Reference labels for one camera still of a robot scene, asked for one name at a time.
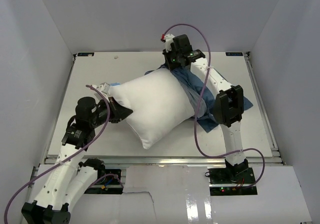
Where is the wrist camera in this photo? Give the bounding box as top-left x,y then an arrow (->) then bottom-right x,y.
86,82 -> 111,96
161,34 -> 175,52

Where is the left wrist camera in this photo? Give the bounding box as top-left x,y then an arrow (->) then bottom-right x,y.
86,82 -> 111,96

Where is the white pillow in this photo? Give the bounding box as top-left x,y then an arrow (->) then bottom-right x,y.
108,68 -> 195,150

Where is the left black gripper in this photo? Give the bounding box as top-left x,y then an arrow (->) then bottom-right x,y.
89,96 -> 133,128

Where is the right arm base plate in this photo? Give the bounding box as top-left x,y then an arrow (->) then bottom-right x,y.
204,168 -> 258,197

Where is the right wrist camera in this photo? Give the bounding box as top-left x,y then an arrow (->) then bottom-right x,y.
161,34 -> 175,52

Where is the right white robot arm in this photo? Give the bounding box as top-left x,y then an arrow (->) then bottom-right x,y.
161,34 -> 249,184

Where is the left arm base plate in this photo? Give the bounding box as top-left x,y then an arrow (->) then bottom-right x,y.
85,169 -> 123,195

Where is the blue cartoon print pillowcase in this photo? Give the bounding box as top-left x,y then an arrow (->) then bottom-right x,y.
109,63 -> 254,133

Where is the aluminium table frame rail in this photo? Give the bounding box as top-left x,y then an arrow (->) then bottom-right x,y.
244,51 -> 286,165

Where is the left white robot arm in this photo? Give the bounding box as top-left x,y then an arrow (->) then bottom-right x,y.
21,97 -> 133,224

